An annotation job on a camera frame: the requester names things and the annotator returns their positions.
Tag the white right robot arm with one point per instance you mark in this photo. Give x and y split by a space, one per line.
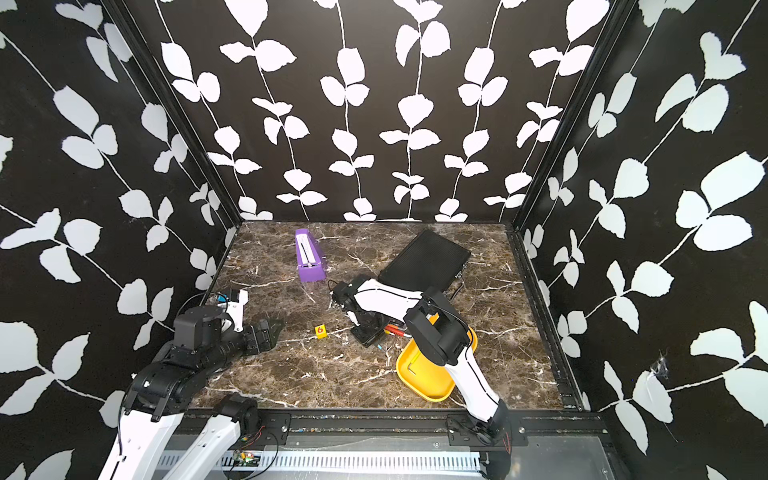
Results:
442 336

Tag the white ribbed strip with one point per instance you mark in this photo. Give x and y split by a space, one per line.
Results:
375 462

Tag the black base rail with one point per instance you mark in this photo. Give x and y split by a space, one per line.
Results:
521 428

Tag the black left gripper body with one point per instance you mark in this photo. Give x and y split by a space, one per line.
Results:
247 342

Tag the small green circuit board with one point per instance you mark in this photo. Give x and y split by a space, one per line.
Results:
247 459

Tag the yellow plastic storage tray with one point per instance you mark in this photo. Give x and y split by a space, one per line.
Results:
431 382

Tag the yellow number six cube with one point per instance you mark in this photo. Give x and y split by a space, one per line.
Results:
321 331

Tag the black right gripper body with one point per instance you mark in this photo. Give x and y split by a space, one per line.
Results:
368 329

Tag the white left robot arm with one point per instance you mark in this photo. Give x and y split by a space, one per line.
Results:
205 342

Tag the purple metronome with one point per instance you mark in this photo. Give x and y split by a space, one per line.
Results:
311 263

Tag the black ribbed carrying case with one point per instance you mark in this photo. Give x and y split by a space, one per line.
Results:
429 260

